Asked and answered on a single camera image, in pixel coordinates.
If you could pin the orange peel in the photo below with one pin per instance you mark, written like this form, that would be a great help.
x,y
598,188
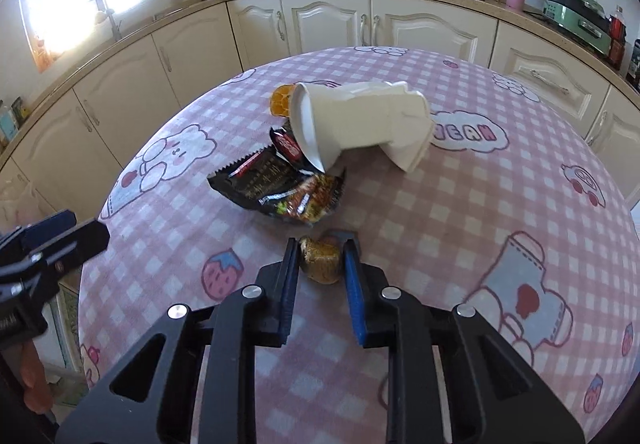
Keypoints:
x,y
279,104

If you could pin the gold foil wrapper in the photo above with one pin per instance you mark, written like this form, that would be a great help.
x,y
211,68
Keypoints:
x,y
321,261

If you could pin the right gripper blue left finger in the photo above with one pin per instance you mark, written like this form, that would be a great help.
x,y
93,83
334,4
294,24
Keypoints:
x,y
278,281

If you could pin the red cap soy bottle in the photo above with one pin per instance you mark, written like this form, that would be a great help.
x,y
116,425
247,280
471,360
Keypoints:
x,y
617,32

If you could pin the green electric cooker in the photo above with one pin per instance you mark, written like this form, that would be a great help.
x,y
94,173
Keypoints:
x,y
584,19

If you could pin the black snack wrapper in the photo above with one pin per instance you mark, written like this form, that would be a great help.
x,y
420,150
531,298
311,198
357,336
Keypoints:
x,y
279,181

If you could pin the white paper cups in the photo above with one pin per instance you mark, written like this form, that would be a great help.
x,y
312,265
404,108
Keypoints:
x,y
329,121

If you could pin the pink checkered tablecloth table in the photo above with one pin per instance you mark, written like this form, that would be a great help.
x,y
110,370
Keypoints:
x,y
509,210

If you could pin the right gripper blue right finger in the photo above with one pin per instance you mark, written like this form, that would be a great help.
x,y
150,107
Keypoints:
x,y
369,313

